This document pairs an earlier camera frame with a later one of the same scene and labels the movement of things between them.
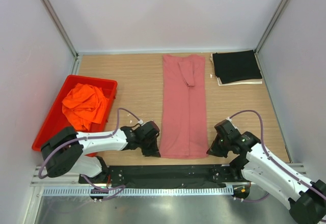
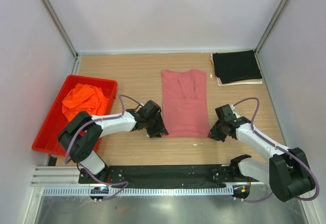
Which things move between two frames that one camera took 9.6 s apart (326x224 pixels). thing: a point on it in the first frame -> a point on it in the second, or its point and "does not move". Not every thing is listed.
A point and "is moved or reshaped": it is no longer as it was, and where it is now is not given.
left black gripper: (152, 147) -> (155, 126)
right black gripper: (218, 147) -> (218, 131)
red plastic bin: (55, 119) does not move
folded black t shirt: (236, 66) does not move
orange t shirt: (84, 103) does not move
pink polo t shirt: (183, 128) is moved or reshaped
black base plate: (166, 176) does not move
